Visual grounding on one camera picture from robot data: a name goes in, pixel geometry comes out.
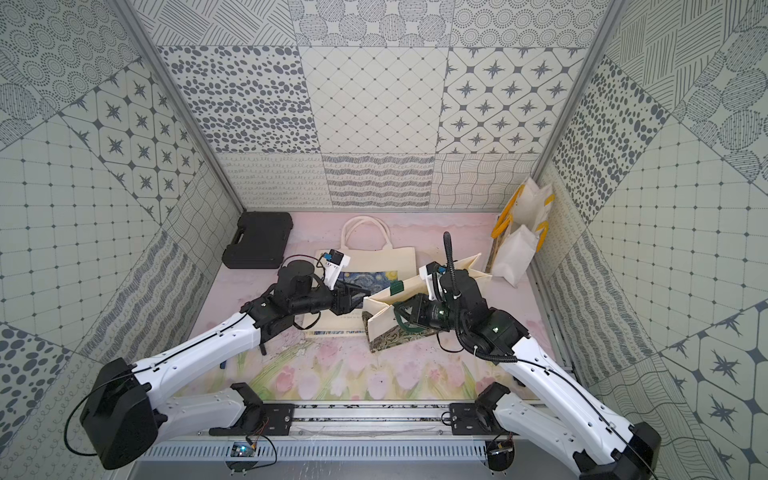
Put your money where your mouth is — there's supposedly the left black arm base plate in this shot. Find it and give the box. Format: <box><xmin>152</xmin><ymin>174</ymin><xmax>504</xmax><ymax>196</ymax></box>
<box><xmin>208</xmin><ymin>403</ymin><xmax>296</xmax><ymax>437</ymax></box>

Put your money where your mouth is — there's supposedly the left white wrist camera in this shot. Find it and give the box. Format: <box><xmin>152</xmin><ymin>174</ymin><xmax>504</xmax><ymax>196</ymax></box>
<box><xmin>322</xmin><ymin>249</ymin><xmax>351</xmax><ymax>290</ymax></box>

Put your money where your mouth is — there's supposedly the starry night canvas tote bag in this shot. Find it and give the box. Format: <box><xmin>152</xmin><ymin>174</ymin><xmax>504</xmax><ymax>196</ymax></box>
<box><xmin>305</xmin><ymin>216</ymin><xmax>417</xmax><ymax>337</ymax></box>

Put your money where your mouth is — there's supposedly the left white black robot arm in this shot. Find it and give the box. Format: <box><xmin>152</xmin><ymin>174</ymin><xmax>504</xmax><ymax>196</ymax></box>
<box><xmin>73</xmin><ymin>260</ymin><xmax>371</xmax><ymax>470</ymax></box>

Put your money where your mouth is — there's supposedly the aluminium rail frame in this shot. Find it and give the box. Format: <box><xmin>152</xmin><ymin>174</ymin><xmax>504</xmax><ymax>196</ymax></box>
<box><xmin>119</xmin><ymin>398</ymin><xmax>619</xmax><ymax>442</ymax></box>

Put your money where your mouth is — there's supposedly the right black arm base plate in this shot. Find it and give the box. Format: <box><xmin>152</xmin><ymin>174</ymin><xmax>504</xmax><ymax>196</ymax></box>
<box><xmin>447</xmin><ymin>402</ymin><xmax>520</xmax><ymax>436</ymax></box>

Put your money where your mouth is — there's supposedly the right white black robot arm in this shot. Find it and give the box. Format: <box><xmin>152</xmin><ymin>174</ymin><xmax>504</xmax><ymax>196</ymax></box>
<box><xmin>395</xmin><ymin>270</ymin><xmax>661</xmax><ymax>479</ymax></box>

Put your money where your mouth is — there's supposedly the right small circuit board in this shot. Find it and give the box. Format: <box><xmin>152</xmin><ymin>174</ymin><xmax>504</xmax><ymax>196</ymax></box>
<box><xmin>485</xmin><ymin>440</ymin><xmax>515</xmax><ymax>472</ymax></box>

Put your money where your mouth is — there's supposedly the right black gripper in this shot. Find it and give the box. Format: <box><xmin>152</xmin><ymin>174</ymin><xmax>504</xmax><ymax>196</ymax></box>
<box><xmin>395</xmin><ymin>292</ymin><xmax>469</xmax><ymax>333</ymax></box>

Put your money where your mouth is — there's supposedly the green handled floral tote bag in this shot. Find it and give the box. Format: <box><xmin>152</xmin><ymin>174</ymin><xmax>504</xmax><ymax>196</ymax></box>
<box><xmin>363</xmin><ymin>255</ymin><xmax>496</xmax><ymax>352</ymax></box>

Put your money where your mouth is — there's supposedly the left small circuit board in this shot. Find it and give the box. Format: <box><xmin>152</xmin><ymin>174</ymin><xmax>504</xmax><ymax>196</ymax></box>
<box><xmin>229</xmin><ymin>442</ymin><xmax>256</xmax><ymax>461</ymax></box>

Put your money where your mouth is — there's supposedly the black plastic tool case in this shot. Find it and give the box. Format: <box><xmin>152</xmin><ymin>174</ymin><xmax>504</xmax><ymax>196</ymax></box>
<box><xmin>222</xmin><ymin>212</ymin><xmax>293</xmax><ymax>270</ymax></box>

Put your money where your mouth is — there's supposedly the yellow handled illustrated tote bag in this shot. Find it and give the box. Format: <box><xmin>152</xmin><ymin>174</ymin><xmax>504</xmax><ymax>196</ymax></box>
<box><xmin>485</xmin><ymin>178</ymin><xmax>556</xmax><ymax>288</ymax></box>

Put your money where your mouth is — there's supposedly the small circuit board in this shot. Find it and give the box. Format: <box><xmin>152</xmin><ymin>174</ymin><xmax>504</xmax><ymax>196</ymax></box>
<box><xmin>485</xmin><ymin>440</ymin><xmax>515</xmax><ymax>472</ymax></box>
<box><xmin>229</xmin><ymin>442</ymin><xmax>256</xmax><ymax>461</ymax></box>

